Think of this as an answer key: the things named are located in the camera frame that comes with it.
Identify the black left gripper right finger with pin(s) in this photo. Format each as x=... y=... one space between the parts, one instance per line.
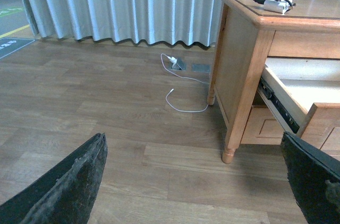
x=314 y=179

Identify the closed metal floor socket plate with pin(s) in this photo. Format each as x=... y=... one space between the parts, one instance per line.
x=202 y=68

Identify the wooden nightstand cabinet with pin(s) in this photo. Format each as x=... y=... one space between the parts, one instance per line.
x=248 y=36

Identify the open metal floor socket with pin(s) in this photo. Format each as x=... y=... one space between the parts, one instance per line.
x=179 y=66

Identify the white charger with black cable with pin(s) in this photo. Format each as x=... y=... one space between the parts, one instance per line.
x=278 y=6

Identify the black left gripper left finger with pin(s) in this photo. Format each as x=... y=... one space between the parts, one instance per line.
x=64 y=194

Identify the white wall plug adapter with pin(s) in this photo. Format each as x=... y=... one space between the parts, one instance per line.
x=173 y=60

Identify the dark floor sign sticker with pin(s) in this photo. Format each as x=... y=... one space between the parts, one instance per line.
x=10 y=45

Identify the wooden drawer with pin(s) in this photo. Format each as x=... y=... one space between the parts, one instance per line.
x=262 y=128
x=303 y=95

